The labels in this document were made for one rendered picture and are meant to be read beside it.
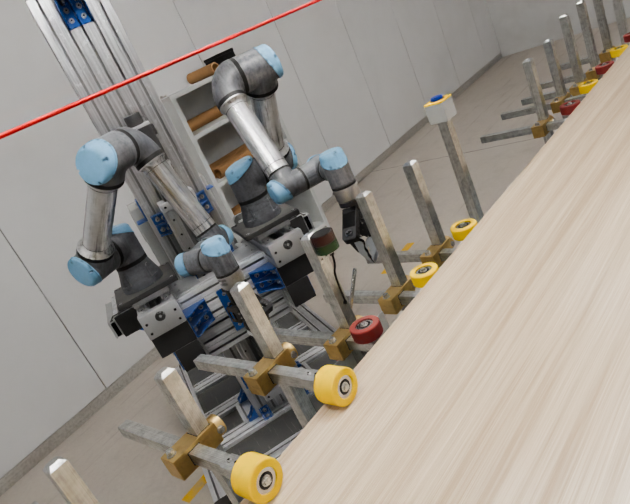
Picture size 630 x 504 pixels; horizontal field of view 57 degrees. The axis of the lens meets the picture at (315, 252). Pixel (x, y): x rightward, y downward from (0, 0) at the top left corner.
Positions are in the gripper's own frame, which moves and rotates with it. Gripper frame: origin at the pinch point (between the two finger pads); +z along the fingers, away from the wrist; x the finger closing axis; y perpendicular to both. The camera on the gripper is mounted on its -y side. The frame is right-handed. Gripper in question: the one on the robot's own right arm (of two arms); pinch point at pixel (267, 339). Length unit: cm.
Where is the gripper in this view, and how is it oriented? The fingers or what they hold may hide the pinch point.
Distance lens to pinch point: 180.1
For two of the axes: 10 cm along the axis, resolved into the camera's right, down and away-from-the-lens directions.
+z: 3.9, 8.5, 3.4
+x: -5.9, 5.2, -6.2
